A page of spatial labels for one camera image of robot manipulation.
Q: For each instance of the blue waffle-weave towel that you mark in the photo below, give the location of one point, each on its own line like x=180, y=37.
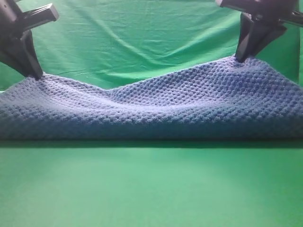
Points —
x=215, y=100

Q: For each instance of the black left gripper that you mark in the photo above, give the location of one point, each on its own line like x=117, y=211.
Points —
x=16, y=39

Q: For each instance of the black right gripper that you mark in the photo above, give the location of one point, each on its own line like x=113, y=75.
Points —
x=253, y=35

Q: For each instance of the green backdrop cloth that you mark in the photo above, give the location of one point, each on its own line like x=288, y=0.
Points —
x=110, y=43

